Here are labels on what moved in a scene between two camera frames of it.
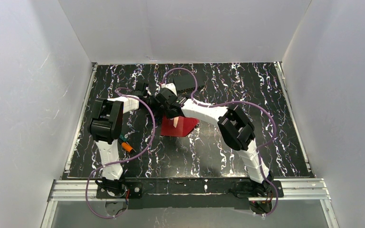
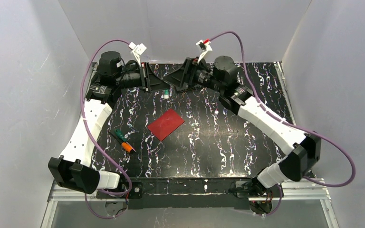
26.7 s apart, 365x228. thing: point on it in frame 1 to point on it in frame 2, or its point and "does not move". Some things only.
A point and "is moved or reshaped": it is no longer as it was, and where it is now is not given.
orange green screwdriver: (123, 140) does not move
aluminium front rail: (312, 190) does not move
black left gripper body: (142, 89) to (145, 77)
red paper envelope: (185, 125) is moved or reshaped
